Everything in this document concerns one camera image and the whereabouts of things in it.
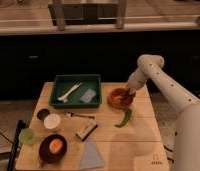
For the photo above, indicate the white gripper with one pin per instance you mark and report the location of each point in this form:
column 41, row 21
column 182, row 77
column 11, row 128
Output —
column 135, row 82

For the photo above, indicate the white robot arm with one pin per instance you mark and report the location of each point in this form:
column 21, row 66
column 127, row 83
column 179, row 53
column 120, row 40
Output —
column 187, row 139

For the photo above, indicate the red bowl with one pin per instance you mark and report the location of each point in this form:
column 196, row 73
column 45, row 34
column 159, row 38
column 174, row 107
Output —
column 114, row 96

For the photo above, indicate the green chili pepper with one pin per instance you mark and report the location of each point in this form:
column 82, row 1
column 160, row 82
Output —
column 128, row 113

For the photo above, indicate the wooden board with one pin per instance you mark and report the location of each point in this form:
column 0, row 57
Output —
column 135, row 147

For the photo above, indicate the green plastic tray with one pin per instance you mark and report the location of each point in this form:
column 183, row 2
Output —
column 63, row 83

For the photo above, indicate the small dark knife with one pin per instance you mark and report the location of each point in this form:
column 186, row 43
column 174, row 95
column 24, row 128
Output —
column 69, row 114

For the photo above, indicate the white plastic fork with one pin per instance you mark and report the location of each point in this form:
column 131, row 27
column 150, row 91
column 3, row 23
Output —
column 65, row 96

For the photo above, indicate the grey blue cloth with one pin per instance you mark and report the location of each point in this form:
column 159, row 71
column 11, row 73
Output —
column 91, row 157

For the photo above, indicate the white round container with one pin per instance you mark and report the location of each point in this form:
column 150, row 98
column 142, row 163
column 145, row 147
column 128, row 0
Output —
column 52, row 122

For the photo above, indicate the dark round lid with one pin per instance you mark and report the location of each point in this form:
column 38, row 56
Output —
column 42, row 114

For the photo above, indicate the orange fruit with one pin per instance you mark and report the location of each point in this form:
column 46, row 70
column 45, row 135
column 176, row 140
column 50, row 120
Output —
column 55, row 146

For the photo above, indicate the chair on upper ledge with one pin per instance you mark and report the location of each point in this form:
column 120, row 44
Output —
column 65, row 13

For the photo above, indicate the dark brown plate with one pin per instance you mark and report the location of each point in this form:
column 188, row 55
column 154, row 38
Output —
column 44, row 152

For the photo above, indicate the black pole at left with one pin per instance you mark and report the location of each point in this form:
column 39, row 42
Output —
column 20, row 125

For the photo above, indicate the green cup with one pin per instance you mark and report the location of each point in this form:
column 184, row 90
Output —
column 27, row 136

